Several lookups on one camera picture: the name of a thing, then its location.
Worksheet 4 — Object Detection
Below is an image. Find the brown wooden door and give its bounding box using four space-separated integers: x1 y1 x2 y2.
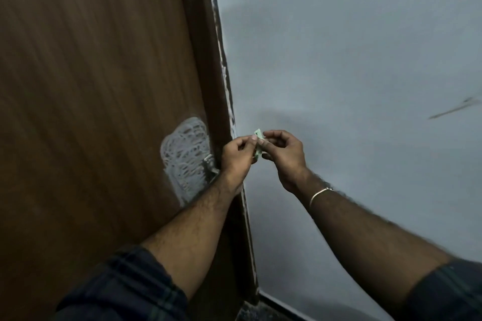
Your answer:
0 0 242 321

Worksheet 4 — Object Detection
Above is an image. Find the person's right forearm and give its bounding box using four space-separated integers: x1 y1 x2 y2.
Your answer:
293 170 452 310

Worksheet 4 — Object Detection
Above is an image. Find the green cleaning cloth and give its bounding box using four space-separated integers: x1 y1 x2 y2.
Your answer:
252 128 266 164

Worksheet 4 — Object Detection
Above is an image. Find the silver metal door handle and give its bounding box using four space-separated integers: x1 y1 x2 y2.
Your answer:
201 154 221 184

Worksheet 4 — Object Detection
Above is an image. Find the thin metal bracelet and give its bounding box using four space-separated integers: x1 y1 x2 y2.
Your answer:
308 187 334 209

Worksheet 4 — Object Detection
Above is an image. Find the person's left hand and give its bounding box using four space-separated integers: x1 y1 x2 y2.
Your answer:
220 134 263 197

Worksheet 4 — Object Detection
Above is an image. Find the person's right hand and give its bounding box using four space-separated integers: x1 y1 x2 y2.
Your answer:
261 129 311 194

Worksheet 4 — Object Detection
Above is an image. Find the person's left forearm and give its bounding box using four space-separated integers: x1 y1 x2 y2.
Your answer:
141 178 246 301

